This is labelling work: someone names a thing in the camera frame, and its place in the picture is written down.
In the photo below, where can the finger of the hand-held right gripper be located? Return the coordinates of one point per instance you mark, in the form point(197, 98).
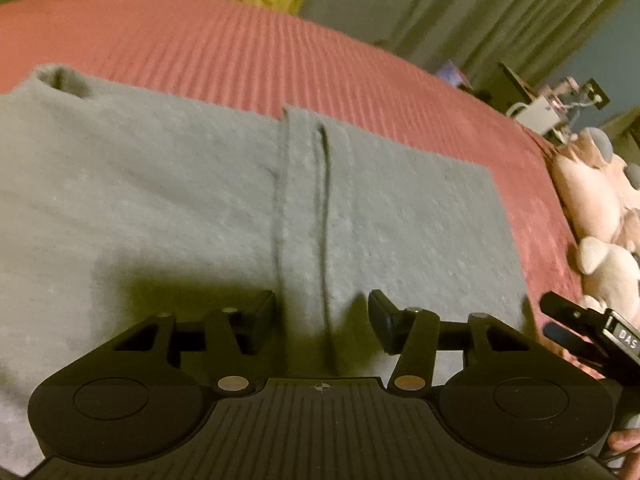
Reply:
point(570, 307)
point(570, 340)

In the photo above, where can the pink plush toy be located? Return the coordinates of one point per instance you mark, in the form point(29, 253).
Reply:
point(595, 195)

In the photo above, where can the pink stand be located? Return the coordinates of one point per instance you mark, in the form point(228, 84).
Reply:
point(565, 91)

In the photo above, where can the grey sweatpants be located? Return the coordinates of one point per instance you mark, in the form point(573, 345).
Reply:
point(150, 200)

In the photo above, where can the person's right hand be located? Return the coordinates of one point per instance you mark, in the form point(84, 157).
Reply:
point(626, 447)

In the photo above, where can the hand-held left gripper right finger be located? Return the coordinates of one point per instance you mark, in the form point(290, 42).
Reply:
point(382, 321)

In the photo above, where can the white plush toy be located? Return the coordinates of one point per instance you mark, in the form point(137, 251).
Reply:
point(607, 267)

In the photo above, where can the dark nightstand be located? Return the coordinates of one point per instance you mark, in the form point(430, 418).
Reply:
point(505, 85)

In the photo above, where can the red ribbed bed blanket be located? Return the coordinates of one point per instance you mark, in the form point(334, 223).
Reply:
point(250, 50)

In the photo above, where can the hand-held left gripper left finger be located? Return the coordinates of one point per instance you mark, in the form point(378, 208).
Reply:
point(262, 321)

